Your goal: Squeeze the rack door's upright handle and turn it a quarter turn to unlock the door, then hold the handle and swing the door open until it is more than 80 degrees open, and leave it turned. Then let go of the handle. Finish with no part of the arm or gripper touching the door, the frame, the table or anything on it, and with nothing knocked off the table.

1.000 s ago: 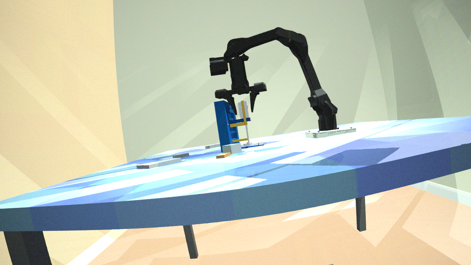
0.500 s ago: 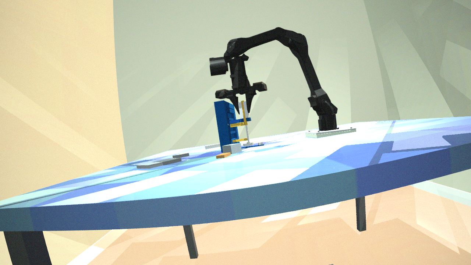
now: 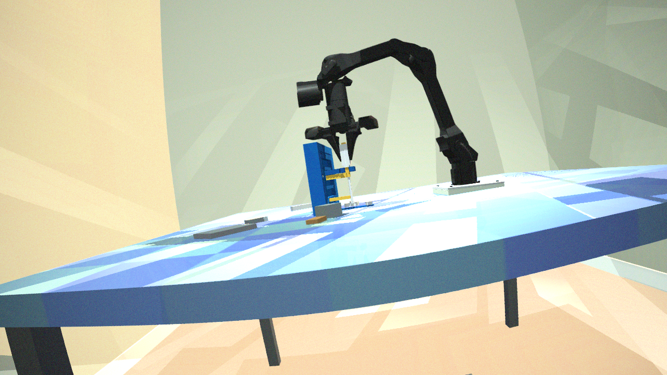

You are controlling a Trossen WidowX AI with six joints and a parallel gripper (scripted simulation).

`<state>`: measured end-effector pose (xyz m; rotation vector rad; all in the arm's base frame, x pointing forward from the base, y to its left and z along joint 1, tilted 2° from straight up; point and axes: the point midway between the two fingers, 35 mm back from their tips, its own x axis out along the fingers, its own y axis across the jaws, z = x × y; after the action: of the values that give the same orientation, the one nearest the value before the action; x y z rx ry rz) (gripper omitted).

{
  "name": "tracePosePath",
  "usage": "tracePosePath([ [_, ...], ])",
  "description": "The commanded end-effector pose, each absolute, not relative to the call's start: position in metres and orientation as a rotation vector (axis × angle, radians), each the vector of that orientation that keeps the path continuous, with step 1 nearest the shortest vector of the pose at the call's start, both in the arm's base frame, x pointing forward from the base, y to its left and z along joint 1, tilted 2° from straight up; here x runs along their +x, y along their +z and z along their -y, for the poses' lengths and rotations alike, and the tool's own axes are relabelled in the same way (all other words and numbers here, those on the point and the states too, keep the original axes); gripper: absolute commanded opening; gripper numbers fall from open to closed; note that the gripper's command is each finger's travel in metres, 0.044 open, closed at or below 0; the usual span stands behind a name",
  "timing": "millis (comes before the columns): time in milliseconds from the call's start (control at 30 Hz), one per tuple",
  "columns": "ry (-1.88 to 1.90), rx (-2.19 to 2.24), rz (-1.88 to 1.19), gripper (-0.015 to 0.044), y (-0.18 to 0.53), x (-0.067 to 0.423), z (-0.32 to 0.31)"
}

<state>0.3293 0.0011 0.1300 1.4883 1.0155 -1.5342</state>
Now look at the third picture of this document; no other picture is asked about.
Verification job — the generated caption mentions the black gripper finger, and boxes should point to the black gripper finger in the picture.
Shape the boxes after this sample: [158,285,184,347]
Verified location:
[346,130,362,160]
[322,135,341,161]

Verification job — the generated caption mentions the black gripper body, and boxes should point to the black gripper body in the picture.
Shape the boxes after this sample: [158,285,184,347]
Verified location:
[305,100,379,140]

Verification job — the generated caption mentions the orange flat block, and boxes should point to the orange flat block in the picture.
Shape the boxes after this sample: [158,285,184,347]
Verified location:
[305,216,327,225]

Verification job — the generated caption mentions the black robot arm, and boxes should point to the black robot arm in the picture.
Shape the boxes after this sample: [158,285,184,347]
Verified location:
[297,39,480,185]

